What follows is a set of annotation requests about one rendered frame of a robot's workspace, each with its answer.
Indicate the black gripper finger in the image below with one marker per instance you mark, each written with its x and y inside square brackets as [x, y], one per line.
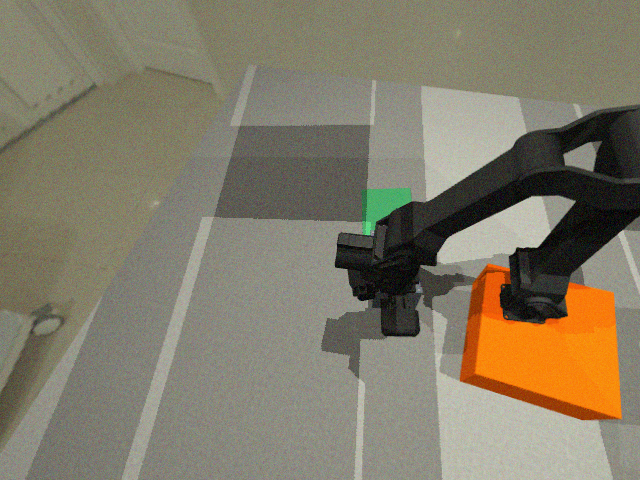
[385, 304]

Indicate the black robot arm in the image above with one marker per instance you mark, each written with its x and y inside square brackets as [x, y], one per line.
[607, 201]

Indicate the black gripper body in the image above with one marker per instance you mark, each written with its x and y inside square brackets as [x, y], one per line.
[400, 319]

